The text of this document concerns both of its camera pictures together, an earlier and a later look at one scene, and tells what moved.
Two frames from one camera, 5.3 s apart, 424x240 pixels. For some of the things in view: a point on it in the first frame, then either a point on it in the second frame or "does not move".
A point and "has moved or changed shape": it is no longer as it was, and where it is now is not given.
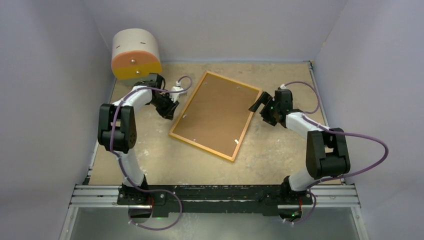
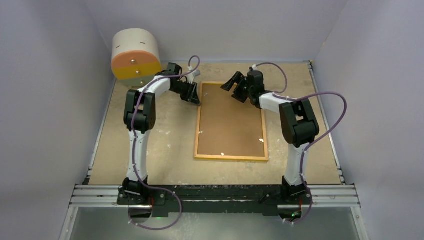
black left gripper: (170, 114) → (191, 95)
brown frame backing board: (217, 114) has moved or changed shape
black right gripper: (264, 98) → (236, 78)
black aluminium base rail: (155, 201) does not move
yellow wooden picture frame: (186, 141) → (265, 158)
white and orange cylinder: (135, 54) does not move
